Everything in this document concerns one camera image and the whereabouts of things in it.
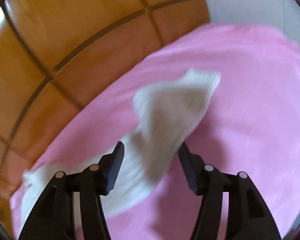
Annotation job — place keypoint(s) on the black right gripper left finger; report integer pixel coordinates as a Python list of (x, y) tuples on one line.
[(52, 216)]

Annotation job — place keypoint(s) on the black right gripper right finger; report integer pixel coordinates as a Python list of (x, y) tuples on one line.
[(248, 214)]

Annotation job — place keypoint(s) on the white knitted sweater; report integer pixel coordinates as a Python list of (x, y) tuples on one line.
[(152, 122)]

